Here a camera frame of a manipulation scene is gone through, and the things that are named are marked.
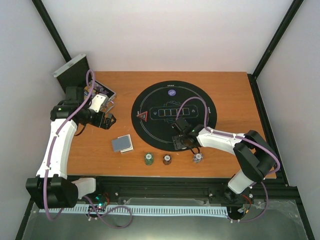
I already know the blue white poker chip stack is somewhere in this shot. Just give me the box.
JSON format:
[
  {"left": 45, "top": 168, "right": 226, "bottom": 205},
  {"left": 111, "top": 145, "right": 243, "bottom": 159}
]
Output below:
[{"left": 192, "top": 152, "right": 204, "bottom": 164}]

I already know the red brown poker chip stack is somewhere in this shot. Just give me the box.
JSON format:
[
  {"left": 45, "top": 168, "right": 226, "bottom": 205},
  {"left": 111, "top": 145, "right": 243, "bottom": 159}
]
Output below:
[{"left": 162, "top": 154, "right": 172, "bottom": 165}]

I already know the green poker chip stack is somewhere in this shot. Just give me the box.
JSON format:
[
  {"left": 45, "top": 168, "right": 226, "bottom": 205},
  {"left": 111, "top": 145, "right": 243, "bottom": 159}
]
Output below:
[{"left": 144, "top": 152, "right": 154, "bottom": 166}]

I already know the purple round blind button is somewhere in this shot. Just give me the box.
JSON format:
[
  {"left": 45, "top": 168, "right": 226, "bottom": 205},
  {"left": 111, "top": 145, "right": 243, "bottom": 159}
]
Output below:
[{"left": 167, "top": 89, "right": 177, "bottom": 97}]

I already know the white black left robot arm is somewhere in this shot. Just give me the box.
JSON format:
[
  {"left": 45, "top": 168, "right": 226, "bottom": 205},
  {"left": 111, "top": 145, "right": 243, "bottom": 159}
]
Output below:
[{"left": 25, "top": 86, "right": 116, "bottom": 209}]

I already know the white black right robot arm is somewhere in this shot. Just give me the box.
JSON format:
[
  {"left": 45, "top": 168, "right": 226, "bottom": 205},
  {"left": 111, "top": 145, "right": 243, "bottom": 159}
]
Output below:
[{"left": 172, "top": 117, "right": 280, "bottom": 201}]

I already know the blue playing card deck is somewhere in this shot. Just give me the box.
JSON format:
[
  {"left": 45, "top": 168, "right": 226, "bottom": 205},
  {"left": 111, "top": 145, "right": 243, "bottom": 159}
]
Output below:
[{"left": 111, "top": 135, "right": 132, "bottom": 152}]

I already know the white playing card box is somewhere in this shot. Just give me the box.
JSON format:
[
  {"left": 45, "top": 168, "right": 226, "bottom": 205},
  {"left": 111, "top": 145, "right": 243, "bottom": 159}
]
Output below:
[{"left": 120, "top": 134, "right": 134, "bottom": 154}]

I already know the triangular all-in marker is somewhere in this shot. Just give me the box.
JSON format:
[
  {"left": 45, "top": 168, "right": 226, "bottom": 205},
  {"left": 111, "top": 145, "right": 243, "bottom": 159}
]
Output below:
[{"left": 136, "top": 111, "right": 148, "bottom": 122}]

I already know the round black poker mat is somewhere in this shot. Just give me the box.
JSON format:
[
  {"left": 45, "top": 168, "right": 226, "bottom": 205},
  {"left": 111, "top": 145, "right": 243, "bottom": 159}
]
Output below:
[{"left": 131, "top": 80, "right": 217, "bottom": 152}]

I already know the aluminium poker case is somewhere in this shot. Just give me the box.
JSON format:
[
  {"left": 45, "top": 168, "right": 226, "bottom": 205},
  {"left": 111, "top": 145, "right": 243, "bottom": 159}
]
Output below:
[{"left": 53, "top": 53, "right": 116, "bottom": 113}]

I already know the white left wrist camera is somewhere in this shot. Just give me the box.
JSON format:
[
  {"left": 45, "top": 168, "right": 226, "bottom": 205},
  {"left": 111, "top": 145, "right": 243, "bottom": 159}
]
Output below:
[{"left": 89, "top": 93, "right": 109, "bottom": 113}]

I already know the light blue cable duct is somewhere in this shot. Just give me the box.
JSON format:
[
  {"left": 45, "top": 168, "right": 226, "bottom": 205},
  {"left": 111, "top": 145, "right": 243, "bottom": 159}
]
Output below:
[{"left": 74, "top": 203, "right": 230, "bottom": 218}]

